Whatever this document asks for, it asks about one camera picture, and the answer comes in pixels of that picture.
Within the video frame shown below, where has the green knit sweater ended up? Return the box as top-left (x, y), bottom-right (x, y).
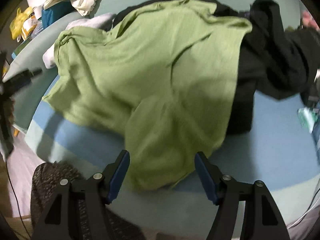
top-left (43, 0), bottom-right (252, 191)

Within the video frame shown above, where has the yellow plastic bag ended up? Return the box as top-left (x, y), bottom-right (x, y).
top-left (9, 7), bottom-right (38, 41)

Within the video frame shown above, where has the blue and green sofa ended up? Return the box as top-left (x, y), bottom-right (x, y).
top-left (9, 0), bottom-right (319, 239)

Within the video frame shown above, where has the teal blue bag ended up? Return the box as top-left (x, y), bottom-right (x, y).
top-left (41, 0), bottom-right (75, 29)

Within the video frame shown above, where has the white folded towel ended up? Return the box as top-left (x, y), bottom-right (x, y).
top-left (42, 12), bottom-right (116, 69)

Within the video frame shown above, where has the black garment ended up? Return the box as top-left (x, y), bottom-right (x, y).
top-left (106, 0), bottom-right (319, 140)

